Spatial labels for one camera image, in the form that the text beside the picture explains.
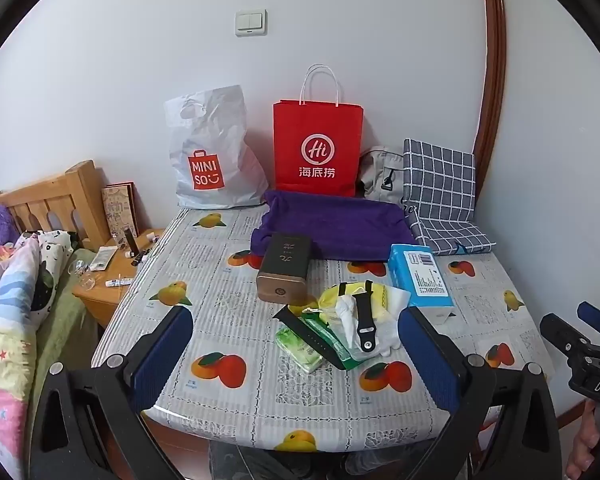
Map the black spotted white pillow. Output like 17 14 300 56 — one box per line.
27 230 78 321

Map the wooden headboard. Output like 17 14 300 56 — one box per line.
0 160 111 248

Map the yellow mesh pouch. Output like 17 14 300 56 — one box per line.
317 282 396 323

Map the white cloth glove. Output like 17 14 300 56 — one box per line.
362 317 406 361

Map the white wall light switch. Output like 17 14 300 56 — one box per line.
235 9 269 37

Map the blue tissue pack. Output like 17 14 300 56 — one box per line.
387 243 457 332

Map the grey checked cloth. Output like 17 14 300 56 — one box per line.
401 138 498 257

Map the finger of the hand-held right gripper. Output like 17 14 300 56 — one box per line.
539 312 597 361
577 301 600 348

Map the beige patterned book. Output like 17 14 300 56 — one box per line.
101 182 141 238

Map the wooden nightstand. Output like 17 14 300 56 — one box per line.
72 230 166 331

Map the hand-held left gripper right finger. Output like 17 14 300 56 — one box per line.
397 305 563 480

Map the long black watch strap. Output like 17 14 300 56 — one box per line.
272 306 349 369

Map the purple towel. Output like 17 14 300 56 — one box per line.
251 190 416 263

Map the red paper bag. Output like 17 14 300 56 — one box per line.
272 64 365 198

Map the short black watch strap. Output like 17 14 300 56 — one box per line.
352 284 379 353

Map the white plastic shopping bag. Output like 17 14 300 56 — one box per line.
164 85 270 210

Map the brown wooden door frame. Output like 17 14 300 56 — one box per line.
472 0 508 181

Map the light green tissue packet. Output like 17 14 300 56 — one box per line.
275 325 326 374

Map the person's right hand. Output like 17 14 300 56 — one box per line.
566 400 600 480

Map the colourful printed blanket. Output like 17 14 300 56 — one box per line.
0 235 43 480

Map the dark tin box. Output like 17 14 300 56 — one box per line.
256 232 314 306

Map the grey backpack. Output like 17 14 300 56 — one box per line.
357 146 406 206

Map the green bed sheet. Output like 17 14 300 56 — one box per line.
30 247 101 411

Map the white tube packet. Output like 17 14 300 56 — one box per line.
89 246 118 272

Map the green edged clear packet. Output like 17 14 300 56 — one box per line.
300 307 368 372

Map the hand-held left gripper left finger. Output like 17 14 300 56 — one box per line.
27 304 196 480

